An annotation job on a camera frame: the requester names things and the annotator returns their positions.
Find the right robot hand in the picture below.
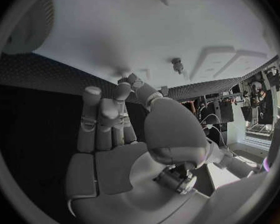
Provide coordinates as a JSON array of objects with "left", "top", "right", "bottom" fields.
[{"left": 64, "top": 73, "right": 211, "bottom": 224}]

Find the white task board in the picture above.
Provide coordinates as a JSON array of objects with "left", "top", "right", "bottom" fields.
[{"left": 32, "top": 0, "right": 279, "bottom": 91}]

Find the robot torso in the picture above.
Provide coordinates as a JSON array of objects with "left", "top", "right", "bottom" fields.
[{"left": 1, "top": 0, "right": 56, "bottom": 56}]

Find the workshop rack with equipment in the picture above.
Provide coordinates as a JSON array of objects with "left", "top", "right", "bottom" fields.
[{"left": 179, "top": 65, "right": 280, "bottom": 137}]

